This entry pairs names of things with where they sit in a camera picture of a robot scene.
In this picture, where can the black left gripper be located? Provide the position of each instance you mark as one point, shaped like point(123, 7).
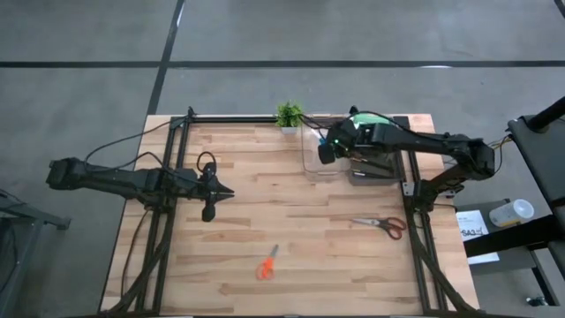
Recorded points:
point(207, 190)

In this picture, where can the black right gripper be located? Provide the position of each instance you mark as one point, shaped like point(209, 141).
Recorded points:
point(348, 139)

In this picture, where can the green paint bottle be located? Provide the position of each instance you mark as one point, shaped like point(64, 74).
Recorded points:
point(368, 118)

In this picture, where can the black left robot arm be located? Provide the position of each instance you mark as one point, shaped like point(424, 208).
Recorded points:
point(119, 179)

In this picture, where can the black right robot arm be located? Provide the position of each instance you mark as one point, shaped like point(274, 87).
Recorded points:
point(432, 143)

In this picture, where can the clear plastic bin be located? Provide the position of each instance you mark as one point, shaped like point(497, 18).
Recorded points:
point(311, 154)

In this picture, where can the smoky grey plastic bin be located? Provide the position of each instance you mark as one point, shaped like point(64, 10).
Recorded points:
point(375, 170)

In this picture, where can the frosted white plastic bin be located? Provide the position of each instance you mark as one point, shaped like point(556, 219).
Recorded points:
point(395, 132)

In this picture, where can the green plant in white pot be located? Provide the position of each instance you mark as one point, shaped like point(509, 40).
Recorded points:
point(289, 115)

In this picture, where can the white paper sheet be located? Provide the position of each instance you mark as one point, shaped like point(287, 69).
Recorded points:
point(472, 221)

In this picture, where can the translucent plastic cup with lid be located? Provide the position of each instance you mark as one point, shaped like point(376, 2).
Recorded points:
point(512, 213)

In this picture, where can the black equipment cart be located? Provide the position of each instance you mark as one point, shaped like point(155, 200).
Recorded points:
point(543, 154)

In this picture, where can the grey metal side table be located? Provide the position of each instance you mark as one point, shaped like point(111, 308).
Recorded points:
point(26, 212)

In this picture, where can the small black floor object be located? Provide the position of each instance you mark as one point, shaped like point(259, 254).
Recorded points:
point(536, 301)

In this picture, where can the black aluminium table frame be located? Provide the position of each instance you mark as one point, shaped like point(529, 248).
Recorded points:
point(229, 119)

